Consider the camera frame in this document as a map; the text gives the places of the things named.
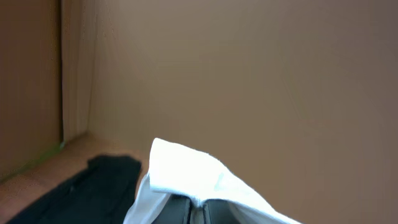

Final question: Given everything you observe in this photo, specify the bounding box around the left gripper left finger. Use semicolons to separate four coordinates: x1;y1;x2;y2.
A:
152;195;192;224

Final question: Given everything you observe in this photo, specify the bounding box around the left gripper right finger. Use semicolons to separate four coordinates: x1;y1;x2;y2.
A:
203;200;240;224

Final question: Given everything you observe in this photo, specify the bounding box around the white t-shirt with black print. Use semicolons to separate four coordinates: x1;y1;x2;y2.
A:
124;138;295;224

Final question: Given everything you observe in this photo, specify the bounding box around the black garment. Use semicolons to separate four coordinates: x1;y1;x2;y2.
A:
8;155;142;224

